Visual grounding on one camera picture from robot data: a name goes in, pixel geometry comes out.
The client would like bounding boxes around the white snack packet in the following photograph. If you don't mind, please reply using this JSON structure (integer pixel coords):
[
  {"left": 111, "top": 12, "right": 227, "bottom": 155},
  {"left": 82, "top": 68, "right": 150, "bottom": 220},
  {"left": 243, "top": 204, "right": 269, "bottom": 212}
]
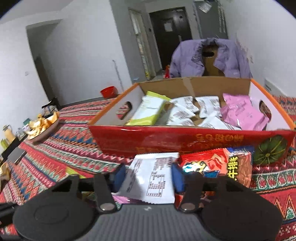
[{"left": 117, "top": 153, "right": 179, "bottom": 204}]

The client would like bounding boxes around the pink snack packet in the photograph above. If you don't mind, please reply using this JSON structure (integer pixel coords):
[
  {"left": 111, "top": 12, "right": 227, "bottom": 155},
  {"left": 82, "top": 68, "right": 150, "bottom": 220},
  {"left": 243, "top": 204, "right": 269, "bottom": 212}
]
[
  {"left": 220, "top": 93, "right": 269, "bottom": 131},
  {"left": 112, "top": 195, "right": 144, "bottom": 204}
]

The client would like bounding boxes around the red cardboard box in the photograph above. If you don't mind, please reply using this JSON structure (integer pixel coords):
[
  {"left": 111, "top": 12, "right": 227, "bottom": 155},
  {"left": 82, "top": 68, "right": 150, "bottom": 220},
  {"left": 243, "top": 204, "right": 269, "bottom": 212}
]
[{"left": 88, "top": 76, "right": 296, "bottom": 166}]

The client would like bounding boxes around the red beef snack bag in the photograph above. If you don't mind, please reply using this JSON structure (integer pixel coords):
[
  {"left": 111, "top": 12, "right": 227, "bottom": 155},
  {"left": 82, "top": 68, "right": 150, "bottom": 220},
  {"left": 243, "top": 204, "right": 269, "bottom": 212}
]
[{"left": 178, "top": 146, "right": 255, "bottom": 209}]

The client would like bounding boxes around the patterned red tablecloth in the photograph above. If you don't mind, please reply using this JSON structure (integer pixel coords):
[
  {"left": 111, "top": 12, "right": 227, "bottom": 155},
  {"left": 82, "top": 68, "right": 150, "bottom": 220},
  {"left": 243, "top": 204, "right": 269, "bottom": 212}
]
[{"left": 1, "top": 100, "right": 295, "bottom": 240}]

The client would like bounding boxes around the green snack packet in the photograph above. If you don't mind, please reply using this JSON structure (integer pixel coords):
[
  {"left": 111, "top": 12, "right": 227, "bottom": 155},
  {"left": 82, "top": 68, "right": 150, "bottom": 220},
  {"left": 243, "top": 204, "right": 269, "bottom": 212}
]
[{"left": 125, "top": 91, "right": 171, "bottom": 126}]

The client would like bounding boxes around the plate of orange peels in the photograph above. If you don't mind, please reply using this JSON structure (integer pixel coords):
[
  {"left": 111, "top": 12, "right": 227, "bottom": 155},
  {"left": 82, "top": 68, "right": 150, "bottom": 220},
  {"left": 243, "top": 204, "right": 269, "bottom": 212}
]
[{"left": 25, "top": 111, "right": 60, "bottom": 143}]

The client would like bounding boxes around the red plastic basin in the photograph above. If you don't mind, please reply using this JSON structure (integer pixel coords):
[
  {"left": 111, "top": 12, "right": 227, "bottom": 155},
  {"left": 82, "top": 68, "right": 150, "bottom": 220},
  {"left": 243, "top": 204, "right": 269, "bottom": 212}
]
[{"left": 100, "top": 86, "right": 118, "bottom": 99}]

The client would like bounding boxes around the black smartphone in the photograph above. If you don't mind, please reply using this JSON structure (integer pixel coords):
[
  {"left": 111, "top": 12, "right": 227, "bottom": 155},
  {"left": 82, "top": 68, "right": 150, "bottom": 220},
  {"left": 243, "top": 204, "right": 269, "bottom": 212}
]
[{"left": 8, "top": 148, "right": 27, "bottom": 165}]

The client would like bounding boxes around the yellow white cloth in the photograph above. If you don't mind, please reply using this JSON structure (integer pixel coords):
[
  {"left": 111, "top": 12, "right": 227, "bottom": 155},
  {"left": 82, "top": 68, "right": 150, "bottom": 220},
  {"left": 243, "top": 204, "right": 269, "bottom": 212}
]
[{"left": 0, "top": 162, "right": 11, "bottom": 186}]

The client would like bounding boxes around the yellow thermos jug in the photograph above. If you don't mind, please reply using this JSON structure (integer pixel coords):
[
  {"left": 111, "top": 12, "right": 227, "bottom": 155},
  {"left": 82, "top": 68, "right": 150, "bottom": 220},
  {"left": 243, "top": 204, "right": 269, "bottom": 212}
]
[{"left": 3, "top": 125, "right": 16, "bottom": 144}]

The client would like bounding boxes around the purple jacket on chair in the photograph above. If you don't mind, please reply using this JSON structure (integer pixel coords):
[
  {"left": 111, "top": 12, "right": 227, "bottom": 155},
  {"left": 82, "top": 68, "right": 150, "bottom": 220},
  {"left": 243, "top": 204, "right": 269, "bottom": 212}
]
[{"left": 170, "top": 38, "right": 252, "bottom": 78}]

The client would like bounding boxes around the dark entrance door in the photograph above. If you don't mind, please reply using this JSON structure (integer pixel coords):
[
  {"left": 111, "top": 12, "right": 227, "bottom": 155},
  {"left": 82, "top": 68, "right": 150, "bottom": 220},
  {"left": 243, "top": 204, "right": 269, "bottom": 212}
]
[{"left": 149, "top": 7, "right": 192, "bottom": 69}]

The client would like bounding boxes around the grey refrigerator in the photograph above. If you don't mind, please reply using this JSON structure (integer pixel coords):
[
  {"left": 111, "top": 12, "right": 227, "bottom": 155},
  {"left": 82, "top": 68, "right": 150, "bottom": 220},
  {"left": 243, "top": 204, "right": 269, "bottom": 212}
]
[{"left": 193, "top": 1, "right": 228, "bottom": 39}]

